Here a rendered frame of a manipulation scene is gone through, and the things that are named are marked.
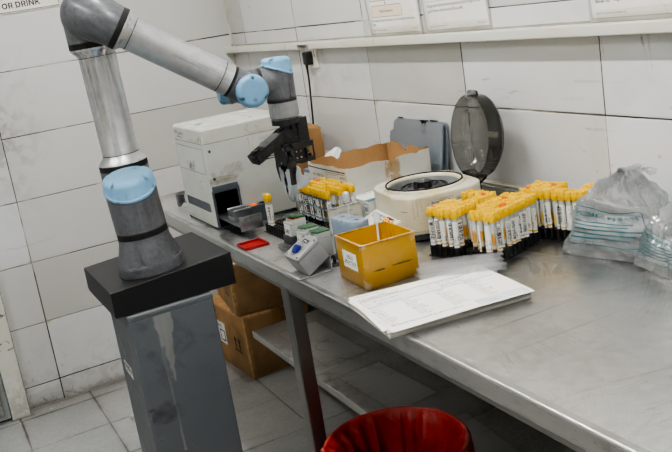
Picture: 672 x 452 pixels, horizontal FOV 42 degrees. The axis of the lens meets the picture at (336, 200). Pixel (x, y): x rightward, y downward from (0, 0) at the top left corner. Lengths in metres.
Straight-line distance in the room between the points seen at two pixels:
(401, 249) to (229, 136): 0.86
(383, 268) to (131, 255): 0.57
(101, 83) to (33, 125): 1.67
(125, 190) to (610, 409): 1.15
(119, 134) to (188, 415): 0.67
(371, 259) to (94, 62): 0.79
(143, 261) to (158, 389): 0.29
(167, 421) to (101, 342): 1.90
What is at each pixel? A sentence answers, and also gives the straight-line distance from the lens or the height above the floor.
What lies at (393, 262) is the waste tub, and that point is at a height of 0.92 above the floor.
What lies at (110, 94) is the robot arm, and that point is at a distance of 2.09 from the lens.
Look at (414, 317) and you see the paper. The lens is 1.62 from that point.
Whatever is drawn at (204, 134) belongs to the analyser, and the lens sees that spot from 2.52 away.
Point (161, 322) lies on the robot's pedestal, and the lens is 2.00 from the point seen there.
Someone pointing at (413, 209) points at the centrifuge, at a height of 0.96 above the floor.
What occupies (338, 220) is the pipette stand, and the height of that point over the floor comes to 0.97.
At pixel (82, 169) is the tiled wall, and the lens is 3.79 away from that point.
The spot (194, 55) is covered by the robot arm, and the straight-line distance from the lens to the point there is 1.98.
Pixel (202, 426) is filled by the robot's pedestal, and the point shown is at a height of 0.57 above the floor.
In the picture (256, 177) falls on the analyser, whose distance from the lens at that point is 2.59.
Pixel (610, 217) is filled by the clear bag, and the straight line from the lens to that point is 1.86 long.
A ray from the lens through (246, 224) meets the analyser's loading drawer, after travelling 2.41.
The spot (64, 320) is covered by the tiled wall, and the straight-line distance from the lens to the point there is 3.90.
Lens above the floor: 1.48
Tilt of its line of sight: 13 degrees down
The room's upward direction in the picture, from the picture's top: 9 degrees counter-clockwise
